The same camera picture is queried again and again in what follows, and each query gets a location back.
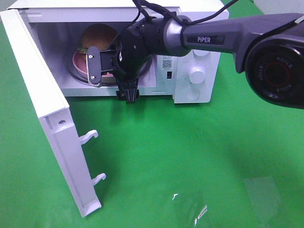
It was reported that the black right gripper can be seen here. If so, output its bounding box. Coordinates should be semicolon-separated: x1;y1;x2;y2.
100;44;152;103

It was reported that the green table mat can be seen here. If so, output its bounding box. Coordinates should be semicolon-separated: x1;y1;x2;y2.
0;0;304;228

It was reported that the pink round plate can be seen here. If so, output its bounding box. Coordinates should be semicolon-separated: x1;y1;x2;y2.
72;51;116;86

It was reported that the round white door release button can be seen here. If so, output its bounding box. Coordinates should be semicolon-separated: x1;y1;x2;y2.
186;89;200;101

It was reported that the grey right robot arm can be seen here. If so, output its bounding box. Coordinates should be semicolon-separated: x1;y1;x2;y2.
100;13;304;109

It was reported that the burger with lettuce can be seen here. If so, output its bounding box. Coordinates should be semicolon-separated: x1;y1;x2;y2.
77;23;118;54

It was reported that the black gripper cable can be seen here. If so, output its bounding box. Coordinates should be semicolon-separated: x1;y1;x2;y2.
110;0;239;52

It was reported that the white microwave knob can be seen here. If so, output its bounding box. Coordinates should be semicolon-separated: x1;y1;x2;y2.
193;50;210;57
189;67;206;84

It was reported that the white microwave door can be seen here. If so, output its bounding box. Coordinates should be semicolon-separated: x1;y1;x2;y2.
0;9;106;217

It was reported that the glass microwave turntable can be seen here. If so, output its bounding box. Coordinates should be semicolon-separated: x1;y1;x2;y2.
66;56;152;86

